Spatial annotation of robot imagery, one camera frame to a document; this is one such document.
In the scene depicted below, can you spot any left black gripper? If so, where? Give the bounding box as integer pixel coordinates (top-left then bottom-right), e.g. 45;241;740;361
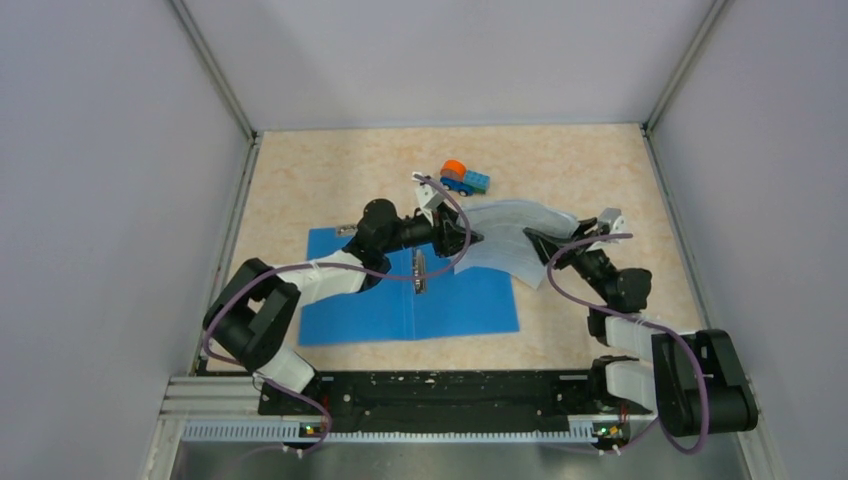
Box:
381;202;484;258

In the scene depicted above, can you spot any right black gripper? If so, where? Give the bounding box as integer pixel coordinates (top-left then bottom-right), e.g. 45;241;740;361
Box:
525;216;617;305

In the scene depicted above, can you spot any printed paper sheet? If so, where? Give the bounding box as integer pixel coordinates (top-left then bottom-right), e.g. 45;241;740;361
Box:
454;199;578;289

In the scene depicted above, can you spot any blue file folder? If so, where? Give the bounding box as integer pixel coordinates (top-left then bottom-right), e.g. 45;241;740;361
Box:
298;267;519;346

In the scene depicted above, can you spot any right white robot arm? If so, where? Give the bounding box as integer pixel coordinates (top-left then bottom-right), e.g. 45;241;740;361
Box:
523;219;759;444

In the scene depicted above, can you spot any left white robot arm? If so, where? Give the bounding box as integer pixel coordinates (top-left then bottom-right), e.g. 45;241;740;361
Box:
203;199;484;414

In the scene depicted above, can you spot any metal folder clip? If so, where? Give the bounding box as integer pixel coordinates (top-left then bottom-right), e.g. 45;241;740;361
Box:
412;248;427;295

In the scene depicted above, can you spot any toy truck orange blue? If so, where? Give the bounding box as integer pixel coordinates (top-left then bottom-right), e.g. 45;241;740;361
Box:
439;159;491;197

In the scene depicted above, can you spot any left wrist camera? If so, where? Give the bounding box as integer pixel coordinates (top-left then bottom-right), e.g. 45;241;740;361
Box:
412;172;445;226

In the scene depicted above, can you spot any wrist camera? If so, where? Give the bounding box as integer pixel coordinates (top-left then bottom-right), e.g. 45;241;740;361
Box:
412;172;445;226
589;208;631;251

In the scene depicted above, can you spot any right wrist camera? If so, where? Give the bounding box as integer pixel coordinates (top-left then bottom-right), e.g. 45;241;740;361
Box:
589;208;631;251

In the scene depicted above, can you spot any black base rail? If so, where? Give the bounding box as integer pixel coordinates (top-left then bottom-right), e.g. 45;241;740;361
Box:
258;369;652;448

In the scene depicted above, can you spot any grey cable duct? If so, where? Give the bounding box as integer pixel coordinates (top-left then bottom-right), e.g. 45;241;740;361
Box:
181;420;597;444

